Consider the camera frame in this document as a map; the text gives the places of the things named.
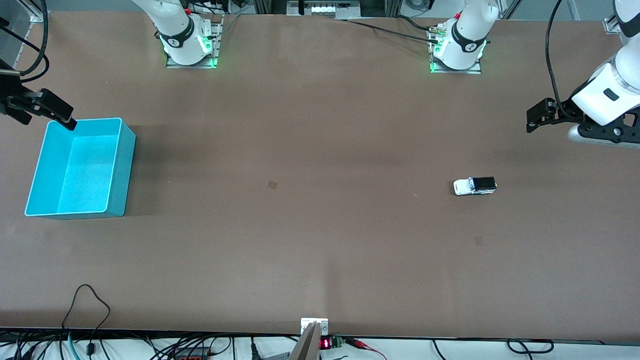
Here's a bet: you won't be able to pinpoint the white jeep toy black roof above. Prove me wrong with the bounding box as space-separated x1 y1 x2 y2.
453 176 498 197

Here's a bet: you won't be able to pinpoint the turquoise plastic bin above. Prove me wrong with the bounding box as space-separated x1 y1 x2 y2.
24 117 137 220

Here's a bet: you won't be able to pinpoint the white power strip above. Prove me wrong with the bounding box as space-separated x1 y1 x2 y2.
299 0 362 17

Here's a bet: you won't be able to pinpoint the red and black clip leads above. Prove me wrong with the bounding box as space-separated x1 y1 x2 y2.
344 337 387 360

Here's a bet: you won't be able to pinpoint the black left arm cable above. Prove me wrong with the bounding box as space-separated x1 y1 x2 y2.
546 0 578 121

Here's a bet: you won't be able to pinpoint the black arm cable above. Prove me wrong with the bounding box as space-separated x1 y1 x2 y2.
0 0 51 83
546 0 578 121

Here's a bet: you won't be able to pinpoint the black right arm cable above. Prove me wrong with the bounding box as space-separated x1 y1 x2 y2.
0 0 51 83

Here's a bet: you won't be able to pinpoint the aluminium frame profile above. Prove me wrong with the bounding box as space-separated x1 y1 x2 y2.
24 0 52 24
602 0 640 35

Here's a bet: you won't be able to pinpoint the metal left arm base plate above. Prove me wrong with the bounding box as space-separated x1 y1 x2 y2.
428 24 483 75

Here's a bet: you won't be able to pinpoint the short black table cable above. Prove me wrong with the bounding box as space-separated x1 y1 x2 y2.
394 14 437 32

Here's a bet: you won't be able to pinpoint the long black table cable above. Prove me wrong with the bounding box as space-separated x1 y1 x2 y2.
344 18 442 46

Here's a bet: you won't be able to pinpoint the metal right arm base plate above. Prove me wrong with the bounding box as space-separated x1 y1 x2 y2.
165 14 224 70

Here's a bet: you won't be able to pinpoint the thin black looped cable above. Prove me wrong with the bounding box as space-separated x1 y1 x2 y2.
61 284 112 357

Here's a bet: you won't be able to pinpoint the black coiled cable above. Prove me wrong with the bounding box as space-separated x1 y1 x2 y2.
506 338 555 355

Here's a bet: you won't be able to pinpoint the black cable bundle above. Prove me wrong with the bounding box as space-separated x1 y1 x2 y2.
0 331 236 360

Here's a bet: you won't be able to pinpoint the white mount bracket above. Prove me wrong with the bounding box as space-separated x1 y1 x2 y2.
300 317 330 336

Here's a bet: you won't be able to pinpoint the grey camera mount bar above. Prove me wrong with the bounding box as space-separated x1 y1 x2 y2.
289 322 321 360

